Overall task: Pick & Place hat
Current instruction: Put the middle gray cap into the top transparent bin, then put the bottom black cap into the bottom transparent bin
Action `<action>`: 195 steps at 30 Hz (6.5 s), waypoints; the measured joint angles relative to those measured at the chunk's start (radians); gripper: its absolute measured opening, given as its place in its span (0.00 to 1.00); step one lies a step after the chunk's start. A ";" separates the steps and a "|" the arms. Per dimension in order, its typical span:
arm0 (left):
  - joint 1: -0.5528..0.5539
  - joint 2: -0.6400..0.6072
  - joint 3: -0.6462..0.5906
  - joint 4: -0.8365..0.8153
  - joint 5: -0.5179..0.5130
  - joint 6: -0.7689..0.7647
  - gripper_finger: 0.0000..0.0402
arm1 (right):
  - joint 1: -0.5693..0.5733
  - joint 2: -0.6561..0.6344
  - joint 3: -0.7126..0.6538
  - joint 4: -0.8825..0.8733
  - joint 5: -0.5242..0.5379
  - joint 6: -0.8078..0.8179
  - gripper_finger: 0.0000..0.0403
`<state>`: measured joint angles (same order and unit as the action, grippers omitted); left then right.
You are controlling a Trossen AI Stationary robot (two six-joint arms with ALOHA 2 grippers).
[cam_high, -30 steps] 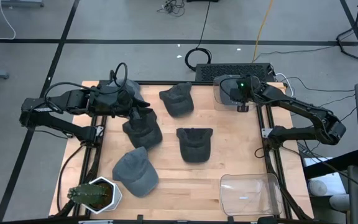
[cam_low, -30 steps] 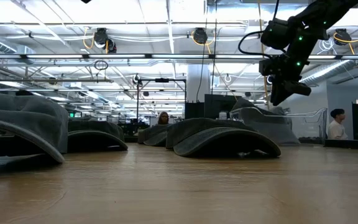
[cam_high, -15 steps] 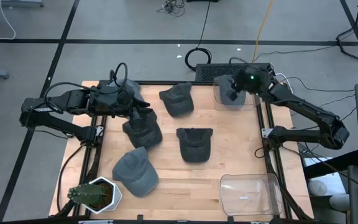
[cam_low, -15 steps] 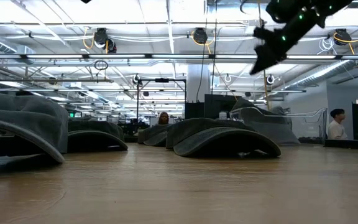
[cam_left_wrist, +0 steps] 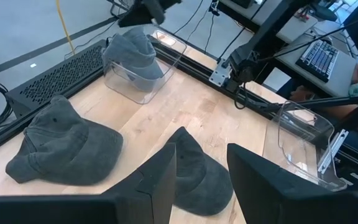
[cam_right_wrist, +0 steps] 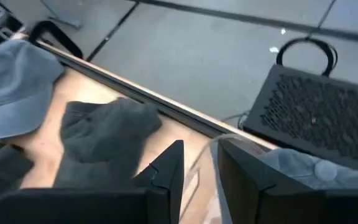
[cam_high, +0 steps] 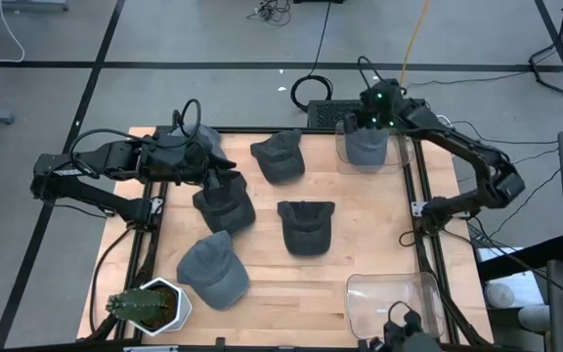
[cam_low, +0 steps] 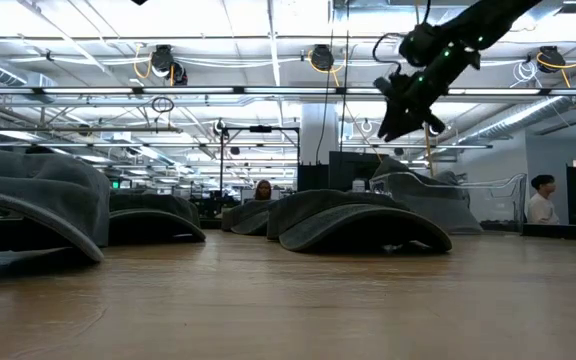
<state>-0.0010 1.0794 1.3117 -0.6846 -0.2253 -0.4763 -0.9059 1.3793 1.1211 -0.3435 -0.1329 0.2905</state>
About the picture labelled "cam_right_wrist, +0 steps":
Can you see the dark charcoal baseball cap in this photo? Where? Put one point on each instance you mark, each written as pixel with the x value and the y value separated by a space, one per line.
pixel 0 171
pixel 104 140

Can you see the black perforated computer case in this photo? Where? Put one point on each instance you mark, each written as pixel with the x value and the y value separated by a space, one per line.
pixel 315 115

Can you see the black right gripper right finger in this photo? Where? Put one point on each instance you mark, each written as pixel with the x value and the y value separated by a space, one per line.
pixel 259 199

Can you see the white paper scrap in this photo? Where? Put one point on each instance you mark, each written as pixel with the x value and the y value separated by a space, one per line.
pixel 283 31
pixel 273 49

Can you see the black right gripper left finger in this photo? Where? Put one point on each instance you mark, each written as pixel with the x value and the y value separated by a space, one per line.
pixel 154 199

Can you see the black aluminium table frame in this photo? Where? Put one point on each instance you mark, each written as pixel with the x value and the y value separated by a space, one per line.
pixel 166 107

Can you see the grey-blue baseball cap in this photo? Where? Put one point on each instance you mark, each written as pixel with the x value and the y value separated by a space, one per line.
pixel 315 169
pixel 17 84

